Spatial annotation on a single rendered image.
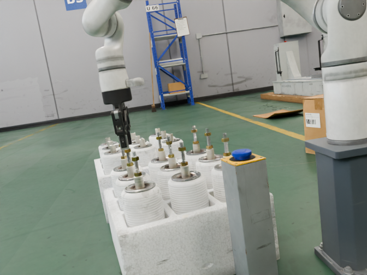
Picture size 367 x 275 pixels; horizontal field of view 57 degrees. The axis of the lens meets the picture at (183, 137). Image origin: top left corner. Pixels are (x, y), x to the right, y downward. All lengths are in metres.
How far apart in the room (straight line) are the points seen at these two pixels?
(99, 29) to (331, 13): 0.52
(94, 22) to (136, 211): 0.46
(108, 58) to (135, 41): 6.17
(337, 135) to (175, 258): 0.46
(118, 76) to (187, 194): 0.34
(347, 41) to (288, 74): 4.43
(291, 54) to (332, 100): 4.43
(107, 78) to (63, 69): 6.31
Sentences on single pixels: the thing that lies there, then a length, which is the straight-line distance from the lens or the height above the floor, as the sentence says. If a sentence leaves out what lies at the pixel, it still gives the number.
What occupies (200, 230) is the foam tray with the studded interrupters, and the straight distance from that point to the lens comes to 0.82.
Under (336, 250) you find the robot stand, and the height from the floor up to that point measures 0.06.
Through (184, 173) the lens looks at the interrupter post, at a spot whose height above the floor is 0.26.
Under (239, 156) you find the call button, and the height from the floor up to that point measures 0.32.
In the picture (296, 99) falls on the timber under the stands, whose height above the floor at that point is 0.04.
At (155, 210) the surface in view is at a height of 0.20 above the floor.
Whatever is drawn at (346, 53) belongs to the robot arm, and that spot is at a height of 0.49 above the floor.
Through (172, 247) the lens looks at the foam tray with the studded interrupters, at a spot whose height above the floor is 0.12.
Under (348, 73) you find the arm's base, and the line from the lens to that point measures 0.79.
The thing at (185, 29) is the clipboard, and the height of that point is 1.37.
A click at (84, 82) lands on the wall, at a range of 7.09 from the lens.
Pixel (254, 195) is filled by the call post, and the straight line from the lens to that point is 0.70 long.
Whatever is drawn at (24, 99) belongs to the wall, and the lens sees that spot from 7.38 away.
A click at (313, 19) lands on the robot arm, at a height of 0.58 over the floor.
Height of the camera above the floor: 0.49
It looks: 10 degrees down
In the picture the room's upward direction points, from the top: 8 degrees counter-clockwise
